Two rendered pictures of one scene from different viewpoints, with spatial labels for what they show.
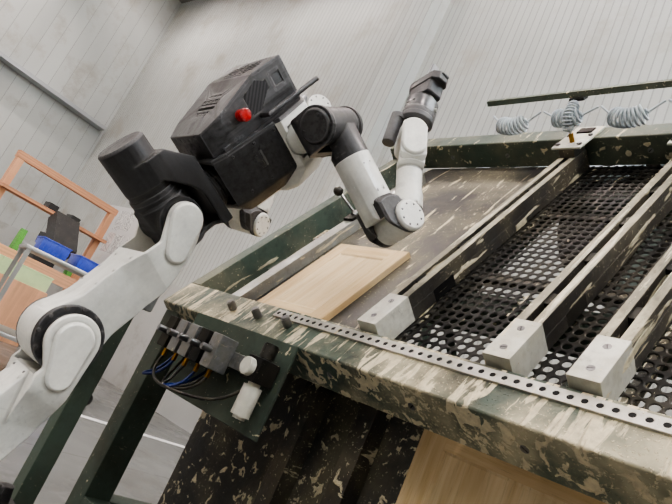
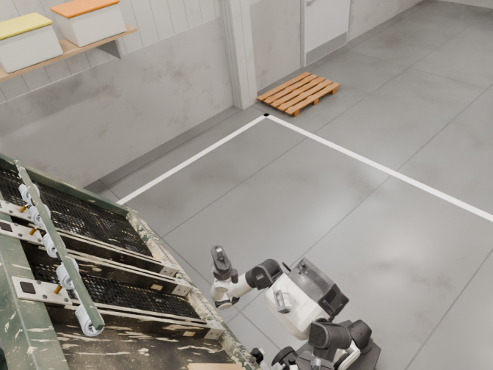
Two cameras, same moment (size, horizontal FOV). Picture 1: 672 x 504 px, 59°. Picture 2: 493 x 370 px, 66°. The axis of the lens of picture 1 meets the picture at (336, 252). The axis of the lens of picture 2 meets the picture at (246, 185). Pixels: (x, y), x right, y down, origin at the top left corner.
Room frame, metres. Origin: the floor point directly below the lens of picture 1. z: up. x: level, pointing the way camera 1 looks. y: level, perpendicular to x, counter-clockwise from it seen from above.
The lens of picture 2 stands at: (2.45, 0.24, 2.90)
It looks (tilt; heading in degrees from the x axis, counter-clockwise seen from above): 41 degrees down; 187
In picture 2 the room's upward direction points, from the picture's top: 7 degrees counter-clockwise
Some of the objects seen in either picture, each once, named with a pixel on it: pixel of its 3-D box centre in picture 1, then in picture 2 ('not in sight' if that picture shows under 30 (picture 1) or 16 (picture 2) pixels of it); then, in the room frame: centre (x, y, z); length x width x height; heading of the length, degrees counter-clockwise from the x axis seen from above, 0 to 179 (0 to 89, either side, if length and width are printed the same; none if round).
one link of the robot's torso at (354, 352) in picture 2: not in sight; (339, 351); (1.23, 0.57, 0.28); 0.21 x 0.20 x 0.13; 129
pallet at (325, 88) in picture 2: not in sight; (298, 93); (-2.79, 0.55, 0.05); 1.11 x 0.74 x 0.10; 135
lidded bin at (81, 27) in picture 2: not in sight; (89, 20); (-1.07, -1.42, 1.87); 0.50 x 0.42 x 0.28; 135
